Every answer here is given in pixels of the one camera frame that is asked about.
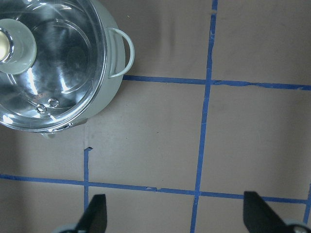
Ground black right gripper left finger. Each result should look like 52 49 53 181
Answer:
74 194 107 233

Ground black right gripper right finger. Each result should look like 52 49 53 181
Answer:
243 191 290 233

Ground glass pot lid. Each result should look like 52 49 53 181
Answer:
0 0 107 133

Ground pale green electric pot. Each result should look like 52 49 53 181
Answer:
0 0 135 136

